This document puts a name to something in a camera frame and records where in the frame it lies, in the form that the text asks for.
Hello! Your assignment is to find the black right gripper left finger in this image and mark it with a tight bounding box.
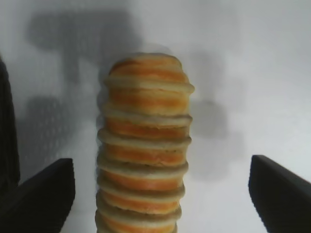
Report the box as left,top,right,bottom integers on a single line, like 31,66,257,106
0,158,75,233

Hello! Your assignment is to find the dark brown woven basket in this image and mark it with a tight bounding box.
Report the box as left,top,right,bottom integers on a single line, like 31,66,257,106
0,55,21,195

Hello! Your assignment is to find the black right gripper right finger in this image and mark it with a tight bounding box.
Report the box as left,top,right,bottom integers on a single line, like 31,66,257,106
248,154,311,233

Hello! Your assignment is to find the long striped bread roll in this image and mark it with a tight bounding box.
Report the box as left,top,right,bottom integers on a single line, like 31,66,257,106
94,51,195,233

